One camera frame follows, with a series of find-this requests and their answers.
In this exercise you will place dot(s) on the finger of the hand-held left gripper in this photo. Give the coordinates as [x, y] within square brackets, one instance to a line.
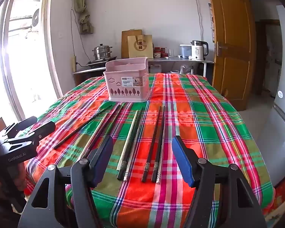
[40, 131]
[23, 124]

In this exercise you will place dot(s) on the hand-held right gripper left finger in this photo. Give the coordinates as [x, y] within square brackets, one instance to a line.
[104, 158]

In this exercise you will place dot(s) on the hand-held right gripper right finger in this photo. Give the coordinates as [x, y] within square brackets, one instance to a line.
[184, 161]

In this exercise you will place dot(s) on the silver metal chopstick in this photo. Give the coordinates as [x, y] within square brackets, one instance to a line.
[159, 171]
[135, 148]

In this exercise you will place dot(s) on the black chopstick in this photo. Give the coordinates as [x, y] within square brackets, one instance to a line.
[110, 121]
[115, 121]
[157, 156]
[130, 147]
[83, 127]
[152, 142]

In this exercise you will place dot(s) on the cream wooden chopstick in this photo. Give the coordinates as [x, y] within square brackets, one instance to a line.
[97, 130]
[127, 137]

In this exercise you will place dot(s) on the pink plastic utensil basket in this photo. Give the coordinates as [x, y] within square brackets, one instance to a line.
[114, 83]

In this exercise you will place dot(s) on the plaid tablecloth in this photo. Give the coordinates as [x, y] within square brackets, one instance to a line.
[204, 135]

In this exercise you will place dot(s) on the black cooker stove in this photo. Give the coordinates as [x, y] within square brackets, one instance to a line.
[97, 63]

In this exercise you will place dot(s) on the clear plastic bag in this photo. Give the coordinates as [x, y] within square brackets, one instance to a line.
[185, 69]

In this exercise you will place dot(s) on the metal side counter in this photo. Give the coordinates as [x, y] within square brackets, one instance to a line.
[180, 61]

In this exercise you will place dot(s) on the steel steamer pot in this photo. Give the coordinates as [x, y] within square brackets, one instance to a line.
[102, 52]

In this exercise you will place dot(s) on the grey refrigerator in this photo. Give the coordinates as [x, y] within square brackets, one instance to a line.
[282, 123]

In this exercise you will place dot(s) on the red patterned floor mat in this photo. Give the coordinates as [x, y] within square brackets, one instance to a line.
[282, 201]

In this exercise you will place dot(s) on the clear drinking glass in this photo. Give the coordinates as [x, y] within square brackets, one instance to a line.
[170, 53]

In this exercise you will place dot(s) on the white electric kettle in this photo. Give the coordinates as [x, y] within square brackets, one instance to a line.
[197, 52]

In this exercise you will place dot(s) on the blue white plastic container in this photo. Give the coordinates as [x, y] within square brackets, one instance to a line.
[185, 51]

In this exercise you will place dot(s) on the wooden cutting board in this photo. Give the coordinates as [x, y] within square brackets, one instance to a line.
[124, 42]

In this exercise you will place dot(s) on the hanging beige curtain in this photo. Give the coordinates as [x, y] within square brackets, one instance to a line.
[84, 16]

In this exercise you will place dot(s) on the wooden door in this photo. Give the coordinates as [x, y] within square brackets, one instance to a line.
[232, 28]

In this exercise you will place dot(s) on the wall power socket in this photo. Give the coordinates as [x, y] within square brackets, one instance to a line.
[74, 63]

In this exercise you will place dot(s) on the white window frame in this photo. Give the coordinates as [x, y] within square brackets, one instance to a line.
[52, 52]

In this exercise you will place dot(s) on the wall poster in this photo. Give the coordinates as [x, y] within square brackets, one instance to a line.
[211, 23]

